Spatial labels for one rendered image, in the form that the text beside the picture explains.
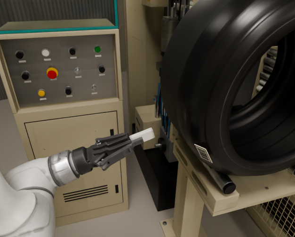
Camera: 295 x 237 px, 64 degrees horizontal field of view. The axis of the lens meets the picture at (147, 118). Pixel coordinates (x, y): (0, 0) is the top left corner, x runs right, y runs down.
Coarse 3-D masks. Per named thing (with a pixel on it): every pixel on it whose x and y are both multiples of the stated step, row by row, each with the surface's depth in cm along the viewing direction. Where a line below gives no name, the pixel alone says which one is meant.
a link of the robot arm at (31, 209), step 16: (0, 176) 46; (0, 192) 45; (16, 192) 49; (32, 192) 53; (48, 192) 59; (0, 208) 45; (16, 208) 47; (32, 208) 49; (48, 208) 54; (0, 224) 46; (16, 224) 46; (32, 224) 48; (48, 224) 52
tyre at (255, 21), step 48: (240, 0) 52; (288, 0) 49; (192, 48) 58; (240, 48) 50; (288, 48) 88; (192, 96) 57; (288, 96) 95; (192, 144) 66; (240, 144) 93; (288, 144) 86
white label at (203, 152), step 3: (195, 144) 64; (198, 147) 64; (201, 147) 62; (198, 150) 65; (201, 150) 64; (204, 150) 62; (201, 153) 65; (204, 153) 64; (207, 153) 62; (201, 156) 66; (204, 156) 65; (207, 156) 63; (207, 159) 65; (210, 159) 64
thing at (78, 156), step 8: (72, 152) 65; (80, 152) 64; (88, 152) 68; (104, 152) 66; (72, 160) 64; (80, 160) 63; (88, 160) 65; (96, 160) 64; (80, 168) 64; (88, 168) 65
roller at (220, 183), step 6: (210, 168) 81; (210, 174) 81; (216, 174) 78; (222, 174) 77; (216, 180) 77; (222, 180) 75; (228, 180) 75; (222, 186) 75; (228, 186) 73; (234, 186) 74; (228, 192) 75
